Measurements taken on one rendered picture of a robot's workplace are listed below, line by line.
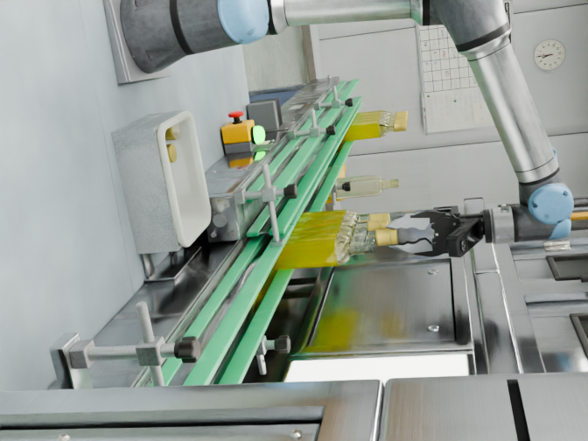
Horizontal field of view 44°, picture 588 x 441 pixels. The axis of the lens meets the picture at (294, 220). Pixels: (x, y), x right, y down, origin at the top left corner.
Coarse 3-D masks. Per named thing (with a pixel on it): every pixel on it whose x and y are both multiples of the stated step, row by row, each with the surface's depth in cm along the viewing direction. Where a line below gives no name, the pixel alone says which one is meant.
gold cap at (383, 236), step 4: (376, 232) 152; (380, 232) 152; (384, 232) 152; (388, 232) 152; (392, 232) 151; (396, 232) 152; (376, 236) 152; (380, 236) 152; (384, 236) 151; (388, 236) 151; (392, 236) 151; (396, 236) 151; (376, 240) 152; (380, 240) 152; (384, 240) 152; (388, 240) 151; (392, 240) 151; (396, 240) 151; (376, 244) 152; (380, 244) 152; (384, 244) 152; (388, 244) 152; (392, 244) 152
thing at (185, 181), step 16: (160, 128) 122; (192, 128) 137; (160, 144) 121; (176, 144) 138; (192, 144) 138; (176, 160) 139; (192, 160) 138; (176, 176) 140; (192, 176) 139; (176, 192) 141; (192, 192) 140; (176, 208) 125; (192, 208) 141; (208, 208) 141; (176, 224) 126; (192, 224) 138; (208, 224) 140; (192, 240) 131
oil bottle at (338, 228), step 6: (294, 228) 158; (300, 228) 158; (306, 228) 157; (312, 228) 156; (318, 228) 156; (324, 228) 155; (330, 228) 155; (336, 228) 154; (342, 228) 154; (348, 228) 154; (294, 234) 154; (300, 234) 154; (306, 234) 154; (348, 234) 152
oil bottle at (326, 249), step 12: (288, 240) 151; (300, 240) 150; (312, 240) 149; (324, 240) 148; (336, 240) 147; (348, 240) 148; (288, 252) 149; (300, 252) 148; (312, 252) 148; (324, 252) 147; (336, 252) 147; (348, 252) 147; (276, 264) 150; (288, 264) 150; (300, 264) 149; (312, 264) 149; (324, 264) 148; (336, 264) 148
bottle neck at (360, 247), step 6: (360, 240) 148; (366, 240) 148; (372, 240) 148; (354, 246) 148; (360, 246) 147; (366, 246) 147; (372, 246) 147; (354, 252) 148; (360, 252) 148; (366, 252) 148; (372, 252) 147
